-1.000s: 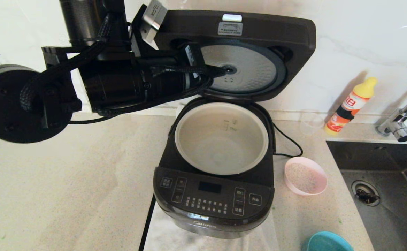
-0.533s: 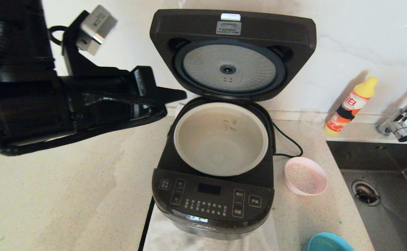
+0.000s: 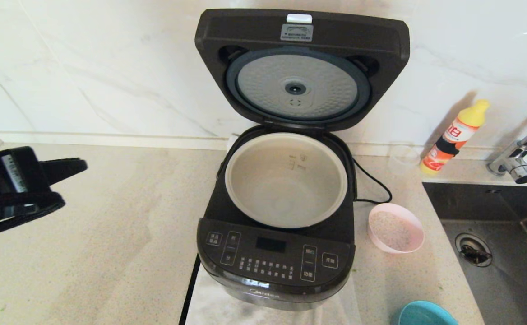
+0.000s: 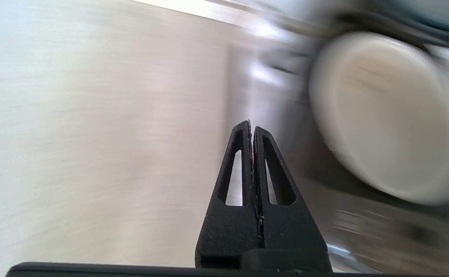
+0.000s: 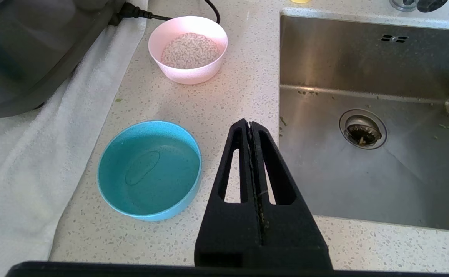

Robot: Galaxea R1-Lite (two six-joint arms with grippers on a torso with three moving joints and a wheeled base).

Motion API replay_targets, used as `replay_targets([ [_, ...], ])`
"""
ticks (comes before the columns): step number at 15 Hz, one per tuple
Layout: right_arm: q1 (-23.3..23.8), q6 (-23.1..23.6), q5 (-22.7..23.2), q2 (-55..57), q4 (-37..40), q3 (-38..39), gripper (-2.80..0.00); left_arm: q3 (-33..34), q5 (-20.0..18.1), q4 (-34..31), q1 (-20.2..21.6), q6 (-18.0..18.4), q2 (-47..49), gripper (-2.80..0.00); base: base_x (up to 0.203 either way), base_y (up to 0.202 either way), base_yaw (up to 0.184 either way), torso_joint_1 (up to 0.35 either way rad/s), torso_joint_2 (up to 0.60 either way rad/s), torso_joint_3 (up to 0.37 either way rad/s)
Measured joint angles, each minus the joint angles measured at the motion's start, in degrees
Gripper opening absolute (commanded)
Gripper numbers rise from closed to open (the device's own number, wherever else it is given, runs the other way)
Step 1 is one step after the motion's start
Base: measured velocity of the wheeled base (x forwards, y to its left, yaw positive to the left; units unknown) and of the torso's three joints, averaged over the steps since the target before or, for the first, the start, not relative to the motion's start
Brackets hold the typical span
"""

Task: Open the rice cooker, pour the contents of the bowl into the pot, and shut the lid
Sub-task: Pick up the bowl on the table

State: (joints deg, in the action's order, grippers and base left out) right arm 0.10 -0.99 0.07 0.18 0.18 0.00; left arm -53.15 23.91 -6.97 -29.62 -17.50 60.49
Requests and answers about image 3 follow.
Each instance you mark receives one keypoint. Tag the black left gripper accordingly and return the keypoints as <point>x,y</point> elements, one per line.
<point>15,180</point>

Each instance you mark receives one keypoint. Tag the black rice cooker lid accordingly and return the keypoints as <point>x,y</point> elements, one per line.
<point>299,36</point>

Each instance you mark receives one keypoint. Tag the white raw rice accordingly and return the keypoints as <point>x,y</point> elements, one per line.
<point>390,231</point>

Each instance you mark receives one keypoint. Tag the pink plastic bowl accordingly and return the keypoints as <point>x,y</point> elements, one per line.
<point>416,228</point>

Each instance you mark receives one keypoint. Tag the grey inner pot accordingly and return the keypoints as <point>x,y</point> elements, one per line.
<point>286,194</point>

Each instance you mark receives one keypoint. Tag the black rice cooker base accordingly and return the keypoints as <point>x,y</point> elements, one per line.
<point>272,262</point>

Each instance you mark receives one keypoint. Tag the teal plastic bowl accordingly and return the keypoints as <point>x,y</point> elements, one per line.
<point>426,316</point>

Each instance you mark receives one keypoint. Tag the black strip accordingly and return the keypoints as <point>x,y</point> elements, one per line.
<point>190,293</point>

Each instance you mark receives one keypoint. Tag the white translucent mat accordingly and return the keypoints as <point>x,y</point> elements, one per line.
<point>209,309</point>

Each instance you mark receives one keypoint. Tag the clear plastic measuring cup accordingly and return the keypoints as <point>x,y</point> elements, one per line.
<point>403,160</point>

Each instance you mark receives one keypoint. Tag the yellow capped detergent bottle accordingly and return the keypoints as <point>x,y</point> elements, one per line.
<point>448,140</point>

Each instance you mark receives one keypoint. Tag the metal sink drain strainer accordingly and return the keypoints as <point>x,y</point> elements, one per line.
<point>473,250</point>

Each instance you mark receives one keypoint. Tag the chrome faucet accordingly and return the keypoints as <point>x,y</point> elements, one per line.
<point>516,162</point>

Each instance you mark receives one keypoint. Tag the stainless steel sink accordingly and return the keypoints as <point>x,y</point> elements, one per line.
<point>516,280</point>

